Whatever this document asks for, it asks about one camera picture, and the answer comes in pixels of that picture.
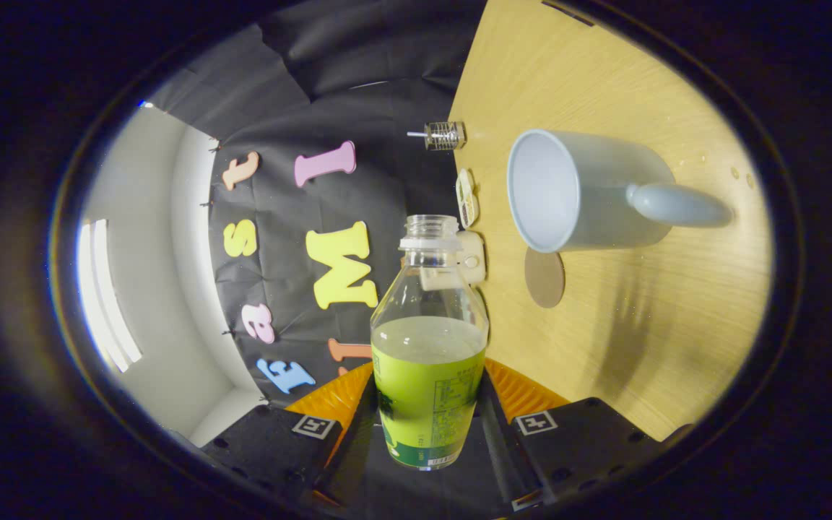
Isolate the wooden table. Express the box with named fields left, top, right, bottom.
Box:
left=448, top=0, right=774, bottom=443

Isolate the clear juice bottle green label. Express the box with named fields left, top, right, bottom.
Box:
left=370, top=214, right=490, bottom=472

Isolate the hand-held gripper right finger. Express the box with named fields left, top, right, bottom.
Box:
left=477, top=357, right=695, bottom=510

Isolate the round brown coaster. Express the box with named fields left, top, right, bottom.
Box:
left=524, top=247, right=566, bottom=309

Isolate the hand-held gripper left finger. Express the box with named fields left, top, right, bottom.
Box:
left=199, top=361, right=382, bottom=508

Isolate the white divided dish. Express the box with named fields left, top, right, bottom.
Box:
left=456, top=168, right=480, bottom=230

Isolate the long ceiling light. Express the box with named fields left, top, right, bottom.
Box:
left=77, top=219, right=144, bottom=373

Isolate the cream toaster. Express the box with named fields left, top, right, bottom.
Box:
left=420, top=230, right=487, bottom=292

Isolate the clear glass tumbler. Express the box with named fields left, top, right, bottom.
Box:
left=425, top=121, right=467, bottom=151

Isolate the pale grey cup with handle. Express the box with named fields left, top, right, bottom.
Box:
left=506, top=129, right=735, bottom=254

